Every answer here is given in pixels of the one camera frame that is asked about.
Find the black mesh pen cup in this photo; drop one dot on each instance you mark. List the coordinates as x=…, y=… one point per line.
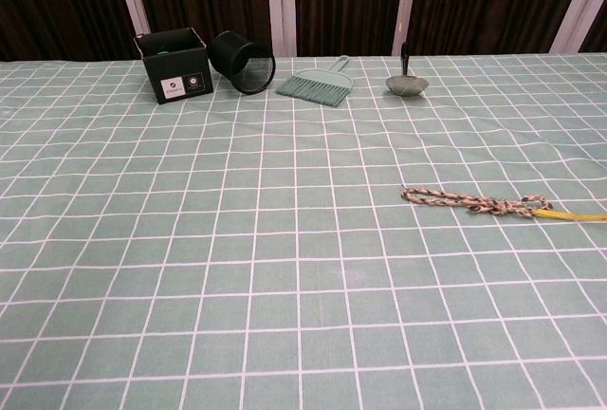
x=237, y=56

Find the green checkered tablecloth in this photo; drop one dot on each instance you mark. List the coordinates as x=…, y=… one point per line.
x=284, y=286

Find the yellow tape measure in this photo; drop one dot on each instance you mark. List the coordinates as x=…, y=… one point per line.
x=569, y=215

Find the black cardboard box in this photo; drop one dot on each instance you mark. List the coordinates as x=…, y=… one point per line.
x=182, y=75

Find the green hand brush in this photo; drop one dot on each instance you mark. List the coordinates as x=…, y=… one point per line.
x=315, y=87

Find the dark brown curtain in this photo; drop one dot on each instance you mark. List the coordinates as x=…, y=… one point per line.
x=351, y=2

